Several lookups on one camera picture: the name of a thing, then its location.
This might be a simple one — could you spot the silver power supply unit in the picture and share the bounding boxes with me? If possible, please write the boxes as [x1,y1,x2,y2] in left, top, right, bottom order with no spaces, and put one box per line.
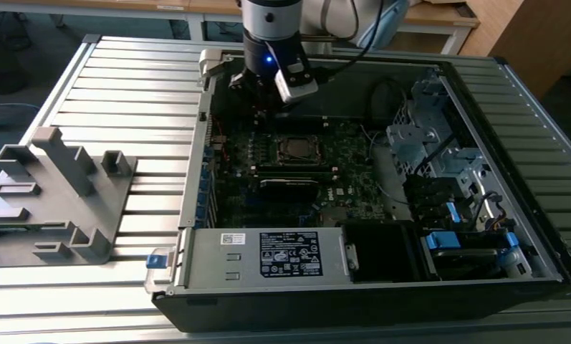
[172,227,351,287]

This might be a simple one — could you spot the black office chair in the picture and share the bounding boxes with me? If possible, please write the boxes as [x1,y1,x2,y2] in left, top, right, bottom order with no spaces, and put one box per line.
[0,10,36,96]

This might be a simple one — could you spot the black graphics card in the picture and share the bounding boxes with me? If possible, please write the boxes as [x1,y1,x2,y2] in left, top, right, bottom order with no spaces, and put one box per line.
[259,178,320,201]

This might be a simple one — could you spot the green motherboard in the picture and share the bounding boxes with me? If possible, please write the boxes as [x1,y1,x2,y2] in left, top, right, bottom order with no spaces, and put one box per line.
[203,114,404,230]

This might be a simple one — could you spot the wooden desk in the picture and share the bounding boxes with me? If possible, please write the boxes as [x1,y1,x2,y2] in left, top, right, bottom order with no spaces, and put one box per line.
[0,0,481,54]

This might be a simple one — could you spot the blue release tab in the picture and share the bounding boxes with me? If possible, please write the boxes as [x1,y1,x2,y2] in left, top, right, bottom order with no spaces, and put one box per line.
[145,252,169,269]

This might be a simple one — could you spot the black PC case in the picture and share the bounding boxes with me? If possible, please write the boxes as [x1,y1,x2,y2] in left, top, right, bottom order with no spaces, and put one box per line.
[144,48,571,334]

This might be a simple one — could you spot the metal drive cage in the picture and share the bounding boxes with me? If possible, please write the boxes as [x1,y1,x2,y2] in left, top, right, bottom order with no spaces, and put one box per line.
[384,67,523,230]

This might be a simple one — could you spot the grey plastic parts rack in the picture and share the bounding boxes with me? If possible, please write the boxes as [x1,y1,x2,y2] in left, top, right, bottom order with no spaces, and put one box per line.
[0,125,139,268]

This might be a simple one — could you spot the wooden cabinet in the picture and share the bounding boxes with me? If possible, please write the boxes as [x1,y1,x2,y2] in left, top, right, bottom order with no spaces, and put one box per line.
[459,0,571,100]

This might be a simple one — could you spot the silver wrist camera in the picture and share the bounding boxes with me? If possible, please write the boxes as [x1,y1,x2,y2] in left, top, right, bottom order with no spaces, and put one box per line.
[273,62,320,104]

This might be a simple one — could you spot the metal socket cover frame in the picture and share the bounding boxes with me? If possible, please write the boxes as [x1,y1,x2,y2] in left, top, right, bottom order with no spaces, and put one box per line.
[275,135,323,166]

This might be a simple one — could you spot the blue disk carrier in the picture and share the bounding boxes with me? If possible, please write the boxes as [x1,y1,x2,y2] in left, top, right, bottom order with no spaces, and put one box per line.
[420,231,523,282]
[437,201,460,224]

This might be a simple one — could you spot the thick black cable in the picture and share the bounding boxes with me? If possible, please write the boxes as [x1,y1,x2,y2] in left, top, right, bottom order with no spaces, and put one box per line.
[364,77,411,126]

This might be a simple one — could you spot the black hard disk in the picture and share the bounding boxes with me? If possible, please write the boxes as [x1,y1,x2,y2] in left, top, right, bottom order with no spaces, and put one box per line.
[431,249,501,281]

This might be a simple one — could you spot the chipset heatsink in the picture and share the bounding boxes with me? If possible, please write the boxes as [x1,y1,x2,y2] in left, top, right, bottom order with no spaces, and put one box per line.
[321,206,349,226]

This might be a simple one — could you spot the black rating label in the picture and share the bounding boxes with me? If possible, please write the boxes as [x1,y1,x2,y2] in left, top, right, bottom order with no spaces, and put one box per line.
[259,231,323,277]

